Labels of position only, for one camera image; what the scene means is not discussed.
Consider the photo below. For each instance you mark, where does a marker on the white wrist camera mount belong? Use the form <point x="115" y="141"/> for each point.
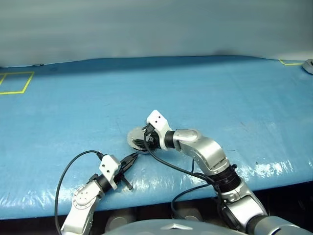
<point x="108" y="165"/>
<point x="157" y="118"/>

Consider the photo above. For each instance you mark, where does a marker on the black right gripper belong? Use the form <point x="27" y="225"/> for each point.
<point x="151" y="139"/>

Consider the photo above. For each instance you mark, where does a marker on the grey white object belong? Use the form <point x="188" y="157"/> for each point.
<point x="308" y="66"/>

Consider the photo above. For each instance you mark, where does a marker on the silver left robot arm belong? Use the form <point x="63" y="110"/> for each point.
<point x="83" y="198"/>

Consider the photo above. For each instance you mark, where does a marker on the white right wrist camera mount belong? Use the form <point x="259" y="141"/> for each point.
<point x="157" y="118"/>

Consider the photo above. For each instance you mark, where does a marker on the blue plastic table cover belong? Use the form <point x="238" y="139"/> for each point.
<point x="195" y="98"/>

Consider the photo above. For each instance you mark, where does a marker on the silver motor lid circuit board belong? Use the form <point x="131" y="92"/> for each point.
<point x="134" y="134"/>

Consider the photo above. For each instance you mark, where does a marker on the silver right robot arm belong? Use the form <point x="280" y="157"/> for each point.
<point x="207" y="149"/>

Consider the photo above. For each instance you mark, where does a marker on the grey robot torso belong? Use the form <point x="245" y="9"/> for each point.
<point x="159" y="227"/>

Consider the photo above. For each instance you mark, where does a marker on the dark rounded shape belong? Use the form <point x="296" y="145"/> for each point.
<point x="119" y="220"/>
<point x="192" y="216"/>

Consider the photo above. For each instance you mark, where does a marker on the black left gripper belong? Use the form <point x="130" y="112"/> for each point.
<point x="120" y="176"/>

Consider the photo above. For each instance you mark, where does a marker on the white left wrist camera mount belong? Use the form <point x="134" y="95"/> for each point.
<point x="108" y="165"/>

